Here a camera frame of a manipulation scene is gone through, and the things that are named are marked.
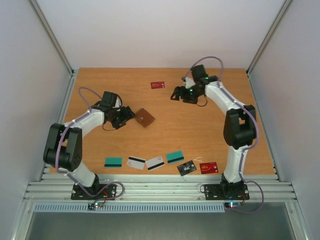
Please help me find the brown leather card holder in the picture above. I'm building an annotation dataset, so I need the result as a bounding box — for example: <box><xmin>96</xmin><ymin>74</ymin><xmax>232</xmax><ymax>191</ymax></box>
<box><xmin>134</xmin><ymin>108</ymin><xmax>155</xmax><ymax>128</ymax></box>

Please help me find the black VIP card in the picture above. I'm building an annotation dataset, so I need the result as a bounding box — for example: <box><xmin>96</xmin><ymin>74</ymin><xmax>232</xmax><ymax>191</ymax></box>
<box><xmin>177</xmin><ymin>160</ymin><xmax>197</xmax><ymax>177</ymax></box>

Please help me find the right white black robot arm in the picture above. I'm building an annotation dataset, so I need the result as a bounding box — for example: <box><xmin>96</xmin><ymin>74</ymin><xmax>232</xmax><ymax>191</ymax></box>
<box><xmin>170</xmin><ymin>64</ymin><xmax>259</xmax><ymax>200</ymax></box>

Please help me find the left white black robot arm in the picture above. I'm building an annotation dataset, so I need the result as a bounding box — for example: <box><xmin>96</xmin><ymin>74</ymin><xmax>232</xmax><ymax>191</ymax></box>
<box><xmin>43</xmin><ymin>91</ymin><xmax>135</xmax><ymax>199</ymax></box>

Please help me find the red card far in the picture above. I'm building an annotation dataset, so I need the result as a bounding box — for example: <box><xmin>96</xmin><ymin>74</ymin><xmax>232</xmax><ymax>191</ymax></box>
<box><xmin>150</xmin><ymin>81</ymin><xmax>166</xmax><ymax>89</ymax></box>

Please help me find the teal card left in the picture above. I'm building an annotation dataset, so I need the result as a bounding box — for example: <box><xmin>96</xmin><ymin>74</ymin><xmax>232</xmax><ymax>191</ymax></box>
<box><xmin>104</xmin><ymin>157</ymin><xmax>123</xmax><ymax>168</ymax></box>

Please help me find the teal card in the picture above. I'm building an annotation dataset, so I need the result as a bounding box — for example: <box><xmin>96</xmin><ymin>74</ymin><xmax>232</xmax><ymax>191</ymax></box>
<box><xmin>104</xmin><ymin>157</ymin><xmax>123</xmax><ymax>168</ymax></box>
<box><xmin>166</xmin><ymin>151</ymin><xmax>185</xmax><ymax>164</ymax></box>

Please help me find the white card left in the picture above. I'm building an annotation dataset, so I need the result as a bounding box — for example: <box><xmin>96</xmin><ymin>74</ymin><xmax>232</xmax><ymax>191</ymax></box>
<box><xmin>126</xmin><ymin>156</ymin><xmax>146</xmax><ymax>170</ymax></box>

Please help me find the white card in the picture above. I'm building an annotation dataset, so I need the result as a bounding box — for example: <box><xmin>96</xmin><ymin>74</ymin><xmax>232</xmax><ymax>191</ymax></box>
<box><xmin>145</xmin><ymin>156</ymin><xmax>165</xmax><ymax>171</ymax></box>
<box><xmin>126</xmin><ymin>156</ymin><xmax>146</xmax><ymax>170</ymax></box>

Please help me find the white card right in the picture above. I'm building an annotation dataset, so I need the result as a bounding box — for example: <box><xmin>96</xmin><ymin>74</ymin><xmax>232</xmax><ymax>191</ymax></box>
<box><xmin>145</xmin><ymin>156</ymin><xmax>165</xmax><ymax>171</ymax></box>

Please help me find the teal card right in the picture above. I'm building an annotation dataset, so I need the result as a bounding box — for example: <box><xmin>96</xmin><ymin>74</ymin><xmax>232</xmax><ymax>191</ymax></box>
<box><xmin>166</xmin><ymin>151</ymin><xmax>185</xmax><ymax>164</ymax></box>

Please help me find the red VIP card near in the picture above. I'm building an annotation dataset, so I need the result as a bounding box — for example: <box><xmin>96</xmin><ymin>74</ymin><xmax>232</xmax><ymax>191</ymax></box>
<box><xmin>199</xmin><ymin>162</ymin><xmax>219</xmax><ymax>175</ymax></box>

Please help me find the left small circuit board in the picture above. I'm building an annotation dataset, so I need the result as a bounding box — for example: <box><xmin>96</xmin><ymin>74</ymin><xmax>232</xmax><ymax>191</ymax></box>
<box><xmin>87</xmin><ymin>202</ymin><xmax>104</xmax><ymax>211</ymax></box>

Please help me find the small circuit board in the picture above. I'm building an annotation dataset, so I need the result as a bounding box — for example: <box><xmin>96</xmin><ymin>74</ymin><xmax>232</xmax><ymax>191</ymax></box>
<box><xmin>224</xmin><ymin>201</ymin><xmax>242</xmax><ymax>209</ymax></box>
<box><xmin>87</xmin><ymin>202</ymin><xmax>104</xmax><ymax>211</ymax></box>

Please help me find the right small circuit board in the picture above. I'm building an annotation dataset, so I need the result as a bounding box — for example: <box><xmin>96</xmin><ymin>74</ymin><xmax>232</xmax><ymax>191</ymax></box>
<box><xmin>224</xmin><ymin>201</ymin><xmax>242</xmax><ymax>209</ymax></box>

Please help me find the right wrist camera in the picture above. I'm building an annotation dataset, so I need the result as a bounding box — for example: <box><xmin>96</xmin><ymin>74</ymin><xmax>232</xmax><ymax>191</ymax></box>
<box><xmin>182</xmin><ymin>77</ymin><xmax>196</xmax><ymax>89</ymax></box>

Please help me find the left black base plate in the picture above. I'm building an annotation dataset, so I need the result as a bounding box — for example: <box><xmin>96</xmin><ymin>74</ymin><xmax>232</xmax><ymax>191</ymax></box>
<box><xmin>70</xmin><ymin>183</ymin><xmax>117</xmax><ymax>201</ymax></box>

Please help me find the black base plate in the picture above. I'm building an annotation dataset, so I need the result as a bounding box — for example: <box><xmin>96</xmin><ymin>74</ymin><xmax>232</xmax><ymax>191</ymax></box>
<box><xmin>203</xmin><ymin>184</ymin><xmax>250</xmax><ymax>201</ymax></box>
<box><xmin>70</xmin><ymin>183</ymin><xmax>117</xmax><ymax>201</ymax></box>

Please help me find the grey slotted cable duct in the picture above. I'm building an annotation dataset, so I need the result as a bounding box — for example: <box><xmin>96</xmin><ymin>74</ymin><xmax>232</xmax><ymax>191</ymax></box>
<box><xmin>33</xmin><ymin>202</ymin><xmax>225</xmax><ymax>214</ymax></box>

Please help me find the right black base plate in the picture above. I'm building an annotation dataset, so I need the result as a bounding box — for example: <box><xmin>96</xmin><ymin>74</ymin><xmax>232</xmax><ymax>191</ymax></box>
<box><xmin>203</xmin><ymin>184</ymin><xmax>250</xmax><ymax>201</ymax></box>

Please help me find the left aluminium corner post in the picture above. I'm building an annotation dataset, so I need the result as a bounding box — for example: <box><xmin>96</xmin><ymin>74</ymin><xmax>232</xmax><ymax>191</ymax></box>
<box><xmin>28</xmin><ymin>0</ymin><xmax>74</xmax><ymax>76</ymax></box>

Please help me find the aluminium corner post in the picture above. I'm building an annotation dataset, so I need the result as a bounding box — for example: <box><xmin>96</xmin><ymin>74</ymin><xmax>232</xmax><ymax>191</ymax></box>
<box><xmin>246</xmin><ymin>0</ymin><xmax>294</xmax><ymax>77</ymax></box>
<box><xmin>28</xmin><ymin>0</ymin><xmax>74</xmax><ymax>76</ymax></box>

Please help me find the right aluminium corner post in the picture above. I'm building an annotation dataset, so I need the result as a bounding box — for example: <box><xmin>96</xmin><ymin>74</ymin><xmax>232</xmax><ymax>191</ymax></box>
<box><xmin>246</xmin><ymin>0</ymin><xmax>294</xmax><ymax>77</ymax></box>

